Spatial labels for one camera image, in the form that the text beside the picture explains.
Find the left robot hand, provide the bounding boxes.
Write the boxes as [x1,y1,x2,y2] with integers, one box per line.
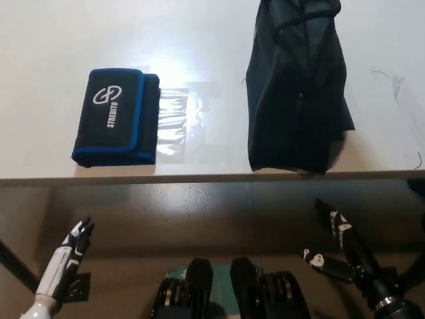
[35,215,96,300]

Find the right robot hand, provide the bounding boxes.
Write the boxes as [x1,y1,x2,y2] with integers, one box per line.
[297,198,383,294]

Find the dark garment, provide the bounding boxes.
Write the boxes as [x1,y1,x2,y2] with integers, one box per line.
[245,0,357,175]

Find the black diagonal table strut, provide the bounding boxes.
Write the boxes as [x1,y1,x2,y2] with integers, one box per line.
[0,238,40,294]

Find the black robot torso teal tops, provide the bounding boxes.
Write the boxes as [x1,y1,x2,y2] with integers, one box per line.
[151,257,311,319]

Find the black notebook pouch blue trim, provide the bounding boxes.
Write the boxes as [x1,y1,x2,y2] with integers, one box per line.
[70,68,161,168]

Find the clear plastic sheet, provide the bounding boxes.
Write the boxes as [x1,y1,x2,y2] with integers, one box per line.
[155,81,233,166]

